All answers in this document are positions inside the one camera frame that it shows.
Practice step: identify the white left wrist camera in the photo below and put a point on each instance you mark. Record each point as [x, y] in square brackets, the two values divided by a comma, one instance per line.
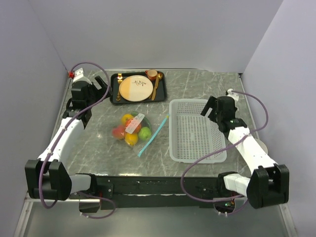
[78, 75]

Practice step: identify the white plastic basket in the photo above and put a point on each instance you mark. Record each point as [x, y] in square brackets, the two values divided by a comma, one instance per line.
[191, 135]

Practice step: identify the yellow lemon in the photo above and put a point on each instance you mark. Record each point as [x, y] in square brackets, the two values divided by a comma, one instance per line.
[131, 139]

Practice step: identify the green cabbage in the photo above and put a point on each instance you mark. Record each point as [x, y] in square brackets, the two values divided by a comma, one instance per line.
[144, 134]

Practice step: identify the clear zip top bag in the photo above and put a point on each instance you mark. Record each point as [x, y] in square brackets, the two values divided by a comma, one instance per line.
[157, 122]

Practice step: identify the gold knife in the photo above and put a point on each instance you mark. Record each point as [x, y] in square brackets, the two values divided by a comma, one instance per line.
[155, 88]

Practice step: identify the peach fruit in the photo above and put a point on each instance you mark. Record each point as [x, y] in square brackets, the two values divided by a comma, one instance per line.
[118, 132]

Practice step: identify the yellow apple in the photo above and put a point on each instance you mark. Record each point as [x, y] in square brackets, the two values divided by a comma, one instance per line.
[126, 118]

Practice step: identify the orange ceramic cup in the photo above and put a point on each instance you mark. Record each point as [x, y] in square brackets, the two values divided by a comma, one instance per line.
[151, 74]

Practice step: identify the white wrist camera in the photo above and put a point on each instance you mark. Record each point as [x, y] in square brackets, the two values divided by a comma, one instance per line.
[78, 75]
[232, 94]

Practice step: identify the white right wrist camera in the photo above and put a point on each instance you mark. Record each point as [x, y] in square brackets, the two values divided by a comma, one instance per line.
[232, 94]

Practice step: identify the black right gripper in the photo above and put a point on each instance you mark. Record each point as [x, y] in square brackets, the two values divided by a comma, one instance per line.
[212, 103]

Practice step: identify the gold fork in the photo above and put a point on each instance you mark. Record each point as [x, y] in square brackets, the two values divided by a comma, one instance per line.
[119, 81]

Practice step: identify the black serving tray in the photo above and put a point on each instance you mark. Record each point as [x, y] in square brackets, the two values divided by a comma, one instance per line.
[161, 94]

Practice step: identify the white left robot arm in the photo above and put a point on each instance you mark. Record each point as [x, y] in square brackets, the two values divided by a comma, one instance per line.
[47, 176]

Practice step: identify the orange tangerine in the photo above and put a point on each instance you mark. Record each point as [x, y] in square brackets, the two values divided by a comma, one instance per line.
[133, 126]

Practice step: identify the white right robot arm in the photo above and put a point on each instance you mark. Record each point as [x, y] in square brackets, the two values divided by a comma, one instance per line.
[269, 181]

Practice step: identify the green chili pepper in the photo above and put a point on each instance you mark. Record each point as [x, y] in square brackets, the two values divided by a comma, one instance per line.
[145, 122]

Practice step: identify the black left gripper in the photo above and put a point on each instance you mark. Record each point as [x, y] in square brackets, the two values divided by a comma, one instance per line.
[104, 87]

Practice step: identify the white paper cup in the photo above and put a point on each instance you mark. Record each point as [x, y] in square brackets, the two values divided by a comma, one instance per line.
[262, 145]

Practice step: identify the cream and orange plate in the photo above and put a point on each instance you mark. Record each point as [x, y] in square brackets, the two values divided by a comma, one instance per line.
[136, 88]

